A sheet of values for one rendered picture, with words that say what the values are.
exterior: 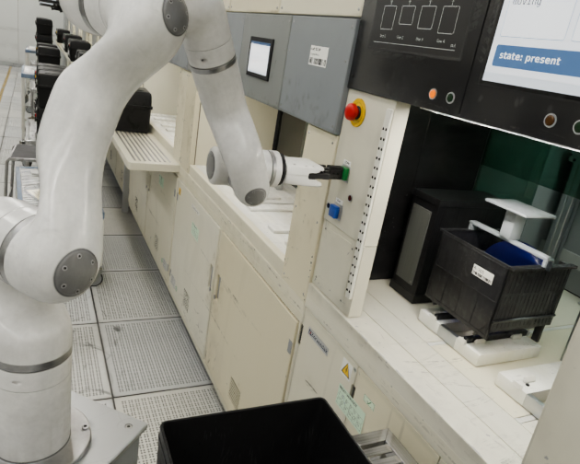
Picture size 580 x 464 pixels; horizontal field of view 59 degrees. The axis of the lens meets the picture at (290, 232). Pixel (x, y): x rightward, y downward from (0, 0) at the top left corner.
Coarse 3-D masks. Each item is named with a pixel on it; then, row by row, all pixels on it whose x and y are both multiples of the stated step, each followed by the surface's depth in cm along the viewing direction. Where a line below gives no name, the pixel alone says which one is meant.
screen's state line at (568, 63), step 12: (504, 48) 84; (516, 48) 82; (528, 48) 80; (540, 48) 78; (504, 60) 84; (516, 60) 82; (528, 60) 80; (540, 60) 78; (552, 60) 76; (564, 60) 74; (576, 60) 73; (552, 72) 76; (564, 72) 74; (576, 72) 73
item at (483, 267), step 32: (480, 224) 127; (512, 224) 117; (448, 256) 123; (480, 256) 115; (544, 256) 111; (448, 288) 123; (480, 288) 115; (512, 288) 110; (544, 288) 115; (480, 320) 115; (512, 320) 114; (544, 320) 120
